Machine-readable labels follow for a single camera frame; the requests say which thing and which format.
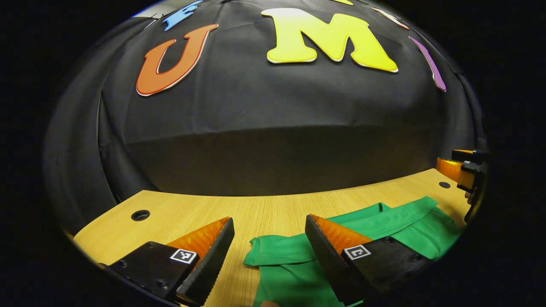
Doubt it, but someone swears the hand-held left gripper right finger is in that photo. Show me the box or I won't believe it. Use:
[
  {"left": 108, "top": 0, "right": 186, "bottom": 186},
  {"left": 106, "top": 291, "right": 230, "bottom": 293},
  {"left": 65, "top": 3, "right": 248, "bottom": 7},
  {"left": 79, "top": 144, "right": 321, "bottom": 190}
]
[{"left": 305, "top": 214, "right": 433, "bottom": 305}]

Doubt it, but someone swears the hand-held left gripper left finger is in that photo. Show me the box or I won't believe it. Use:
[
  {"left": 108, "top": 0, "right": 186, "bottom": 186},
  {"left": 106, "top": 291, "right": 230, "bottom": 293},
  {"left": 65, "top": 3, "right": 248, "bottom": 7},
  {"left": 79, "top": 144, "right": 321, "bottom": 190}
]
[{"left": 107, "top": 217, "right": 236, "bottom": 307}]

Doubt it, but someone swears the green T-shirt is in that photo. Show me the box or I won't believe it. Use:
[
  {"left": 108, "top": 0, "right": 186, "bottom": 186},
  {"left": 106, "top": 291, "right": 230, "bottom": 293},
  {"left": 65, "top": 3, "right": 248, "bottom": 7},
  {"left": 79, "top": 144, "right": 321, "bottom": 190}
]
[{"left": 243, "top": 196, "right": 462, "bottom": 307}]

